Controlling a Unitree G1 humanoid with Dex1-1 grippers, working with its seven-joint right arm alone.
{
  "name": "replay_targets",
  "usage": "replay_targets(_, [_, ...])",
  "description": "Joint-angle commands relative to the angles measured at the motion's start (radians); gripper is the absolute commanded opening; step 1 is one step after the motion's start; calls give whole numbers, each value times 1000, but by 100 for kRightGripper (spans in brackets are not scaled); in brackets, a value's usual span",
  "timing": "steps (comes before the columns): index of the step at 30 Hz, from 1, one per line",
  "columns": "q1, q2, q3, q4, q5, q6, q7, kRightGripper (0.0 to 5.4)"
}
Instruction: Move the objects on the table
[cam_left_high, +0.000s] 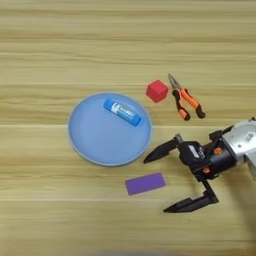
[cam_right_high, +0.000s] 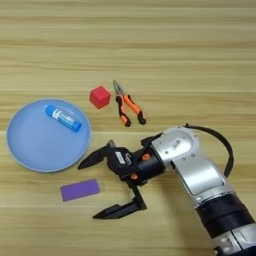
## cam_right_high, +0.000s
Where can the round blue plate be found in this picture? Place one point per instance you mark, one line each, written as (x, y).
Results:
(40, 146)

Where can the black box with white label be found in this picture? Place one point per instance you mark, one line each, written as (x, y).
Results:
(120, 158)

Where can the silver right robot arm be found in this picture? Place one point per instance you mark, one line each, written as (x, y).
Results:
(200, 173)

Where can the orange and black pliers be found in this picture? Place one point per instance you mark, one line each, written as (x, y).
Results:
(132, 106)

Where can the purple rectangular block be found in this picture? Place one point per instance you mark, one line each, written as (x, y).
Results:
(80, 190)

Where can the blue glue stick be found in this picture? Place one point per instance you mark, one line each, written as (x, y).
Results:
(63, 118)

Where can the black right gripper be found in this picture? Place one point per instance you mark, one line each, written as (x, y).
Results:
(150, 166)

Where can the red cube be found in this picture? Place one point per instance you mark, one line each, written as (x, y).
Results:
(100, 97)

